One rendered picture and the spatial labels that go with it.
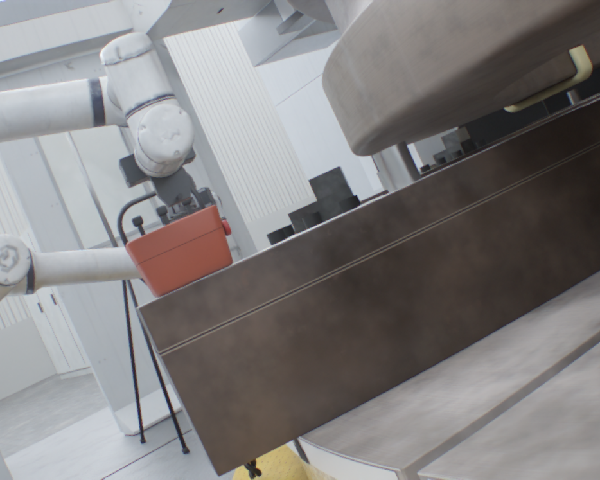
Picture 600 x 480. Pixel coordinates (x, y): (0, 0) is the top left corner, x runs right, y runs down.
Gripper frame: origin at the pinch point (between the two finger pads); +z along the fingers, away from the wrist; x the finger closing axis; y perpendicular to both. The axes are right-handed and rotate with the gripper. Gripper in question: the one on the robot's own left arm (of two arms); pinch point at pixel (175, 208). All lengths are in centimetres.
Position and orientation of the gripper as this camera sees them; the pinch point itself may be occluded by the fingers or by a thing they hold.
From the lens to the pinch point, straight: 173.0
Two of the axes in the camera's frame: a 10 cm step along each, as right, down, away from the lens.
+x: -9.1, 4.0, 1.3
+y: 4.1, 9.1, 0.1
